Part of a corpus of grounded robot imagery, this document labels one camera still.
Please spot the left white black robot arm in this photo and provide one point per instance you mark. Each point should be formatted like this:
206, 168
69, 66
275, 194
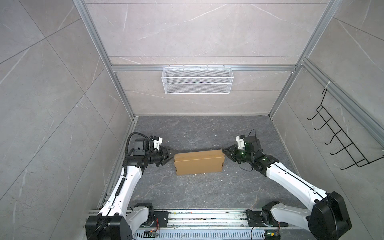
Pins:
113, 222

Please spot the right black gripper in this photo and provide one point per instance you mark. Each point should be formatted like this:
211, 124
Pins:
232, 151

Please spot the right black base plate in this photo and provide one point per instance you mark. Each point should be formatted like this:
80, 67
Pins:
262, 219

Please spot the brown cardboard box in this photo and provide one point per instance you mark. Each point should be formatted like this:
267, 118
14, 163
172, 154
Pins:
199, 162

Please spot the aluminium mounting rail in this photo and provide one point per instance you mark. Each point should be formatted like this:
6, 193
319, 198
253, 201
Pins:
206, 219

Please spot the black wire hook rack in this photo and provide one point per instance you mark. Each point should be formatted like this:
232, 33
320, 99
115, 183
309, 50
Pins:
348, 146

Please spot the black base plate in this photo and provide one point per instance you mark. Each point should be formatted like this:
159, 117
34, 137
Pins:
161, 217
262, 219

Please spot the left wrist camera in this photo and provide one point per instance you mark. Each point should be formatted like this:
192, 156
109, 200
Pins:
147, 145

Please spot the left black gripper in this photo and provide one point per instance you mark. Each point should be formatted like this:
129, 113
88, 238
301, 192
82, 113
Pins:
166, 155

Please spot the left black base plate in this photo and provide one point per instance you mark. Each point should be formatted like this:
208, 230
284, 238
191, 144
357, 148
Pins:
161, 217

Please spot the white wire mesh basket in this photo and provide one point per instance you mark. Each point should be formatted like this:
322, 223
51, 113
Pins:
197, 80

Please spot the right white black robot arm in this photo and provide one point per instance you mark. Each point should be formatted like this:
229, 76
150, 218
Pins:
325, 214

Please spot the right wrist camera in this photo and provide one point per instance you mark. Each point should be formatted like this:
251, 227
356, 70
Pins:
248, 144

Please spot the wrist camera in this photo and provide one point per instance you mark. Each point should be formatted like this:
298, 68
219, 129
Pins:
248, 144
147, 145

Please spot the white cable duct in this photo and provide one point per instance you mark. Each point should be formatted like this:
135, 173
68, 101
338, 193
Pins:
202, 235

